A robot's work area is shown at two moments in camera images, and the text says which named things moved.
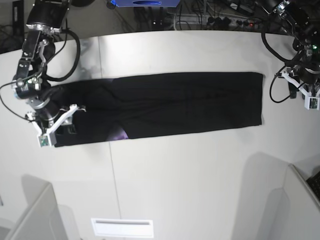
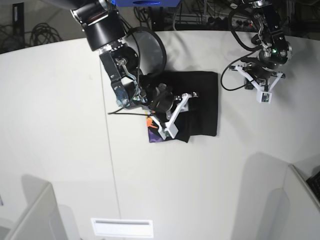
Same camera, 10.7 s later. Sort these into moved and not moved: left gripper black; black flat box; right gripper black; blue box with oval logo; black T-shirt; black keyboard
Moved: left gripper black; right gripper black; black T-shirt
Not moved: black keyboard; black flat box; blue box with oval logo
